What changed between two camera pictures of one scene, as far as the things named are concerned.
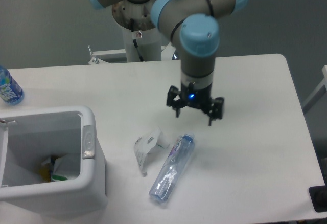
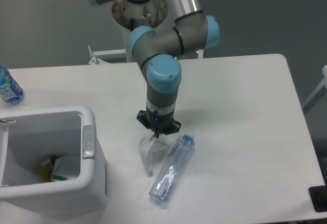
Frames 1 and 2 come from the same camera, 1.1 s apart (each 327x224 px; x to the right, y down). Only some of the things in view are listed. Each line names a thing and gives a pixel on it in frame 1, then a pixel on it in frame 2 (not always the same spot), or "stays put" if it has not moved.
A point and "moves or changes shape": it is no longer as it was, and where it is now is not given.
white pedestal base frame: [168, 51] stays put
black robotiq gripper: [193, 95] → [160, 124]
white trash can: [27, 138] stays put
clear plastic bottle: [177, 159] stays put
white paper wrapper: [143, 146] moves or changes shape
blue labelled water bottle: [10, 92] stays put
